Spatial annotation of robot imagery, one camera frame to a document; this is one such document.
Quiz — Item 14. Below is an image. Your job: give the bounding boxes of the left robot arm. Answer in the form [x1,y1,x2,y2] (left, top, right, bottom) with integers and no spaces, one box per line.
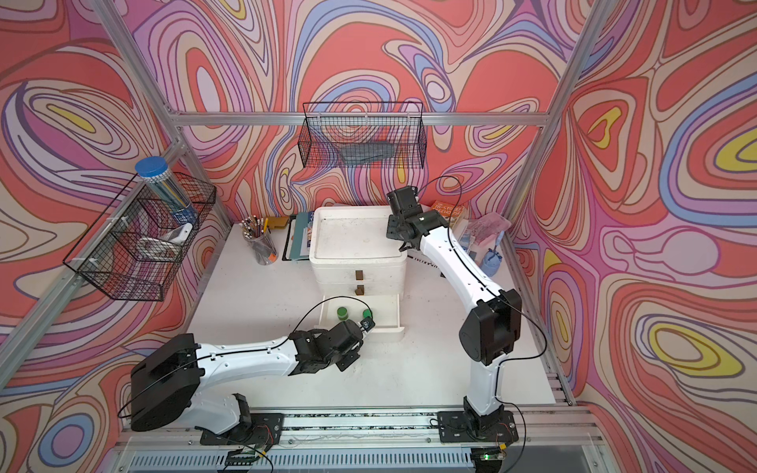
[127,317,375,435]

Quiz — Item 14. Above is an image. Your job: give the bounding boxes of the white object in basket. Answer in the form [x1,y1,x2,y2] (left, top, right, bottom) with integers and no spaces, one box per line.
[160,223,193,244]

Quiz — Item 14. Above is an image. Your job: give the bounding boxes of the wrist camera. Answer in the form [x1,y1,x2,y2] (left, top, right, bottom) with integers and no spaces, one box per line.
[386,185,423,219]
[360,318,376,333]

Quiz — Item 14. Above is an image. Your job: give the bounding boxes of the white drawer cabinet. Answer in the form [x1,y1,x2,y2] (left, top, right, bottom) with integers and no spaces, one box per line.
[310,206,407,296]

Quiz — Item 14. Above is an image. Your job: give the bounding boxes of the black wire basket left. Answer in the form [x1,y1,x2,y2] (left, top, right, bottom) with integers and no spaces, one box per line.
[63,173,217,302]

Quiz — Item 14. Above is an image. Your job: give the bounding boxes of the blue lid pencil tube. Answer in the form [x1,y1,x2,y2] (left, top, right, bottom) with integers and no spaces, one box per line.
[135,156,197,225]

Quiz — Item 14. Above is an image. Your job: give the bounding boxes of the black wire basket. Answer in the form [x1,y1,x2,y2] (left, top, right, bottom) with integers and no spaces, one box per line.
[63,173,217,302]
[298,100,428,169]

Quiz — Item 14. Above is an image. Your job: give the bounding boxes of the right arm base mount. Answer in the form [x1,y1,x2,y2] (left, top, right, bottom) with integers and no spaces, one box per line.
[434,409,520,445]

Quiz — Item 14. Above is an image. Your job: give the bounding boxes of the teal folder with book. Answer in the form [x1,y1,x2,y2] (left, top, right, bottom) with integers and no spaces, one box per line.
[283,211,315,261]

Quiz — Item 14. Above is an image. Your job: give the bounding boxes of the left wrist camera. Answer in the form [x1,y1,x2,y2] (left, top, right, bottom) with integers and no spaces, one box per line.
[360,318,376,333]

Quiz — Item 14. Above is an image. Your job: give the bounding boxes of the pink plastic case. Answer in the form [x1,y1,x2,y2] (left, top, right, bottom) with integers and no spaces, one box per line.
[468,213,512,246]

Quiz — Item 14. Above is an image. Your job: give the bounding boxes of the black wire basket back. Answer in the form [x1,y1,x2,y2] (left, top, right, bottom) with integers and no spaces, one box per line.
[298,100,428,169]

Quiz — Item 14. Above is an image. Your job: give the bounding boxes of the blue desk lamp base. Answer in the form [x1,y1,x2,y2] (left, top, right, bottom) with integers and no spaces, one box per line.
[480,248,503,277]

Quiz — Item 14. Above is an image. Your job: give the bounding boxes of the pencil cup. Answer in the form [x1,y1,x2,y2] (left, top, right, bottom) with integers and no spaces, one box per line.
[241,216,278,265]

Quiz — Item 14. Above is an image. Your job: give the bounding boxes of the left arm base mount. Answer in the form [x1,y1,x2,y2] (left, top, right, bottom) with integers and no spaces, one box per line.
[196,393,285,451]

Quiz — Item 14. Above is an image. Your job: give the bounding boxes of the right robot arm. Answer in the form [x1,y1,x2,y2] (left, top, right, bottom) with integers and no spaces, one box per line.
[386,211,522,431]

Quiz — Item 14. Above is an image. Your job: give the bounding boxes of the orange treehouse book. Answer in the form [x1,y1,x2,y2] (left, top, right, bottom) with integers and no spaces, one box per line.
[431,200,469,228]

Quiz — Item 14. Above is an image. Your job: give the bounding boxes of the white drawer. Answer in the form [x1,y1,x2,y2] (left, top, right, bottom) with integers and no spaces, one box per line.
[318,294,407,343]

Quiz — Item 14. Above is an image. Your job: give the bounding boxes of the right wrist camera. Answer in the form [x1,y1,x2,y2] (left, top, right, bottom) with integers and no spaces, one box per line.
[386,185,423,219]

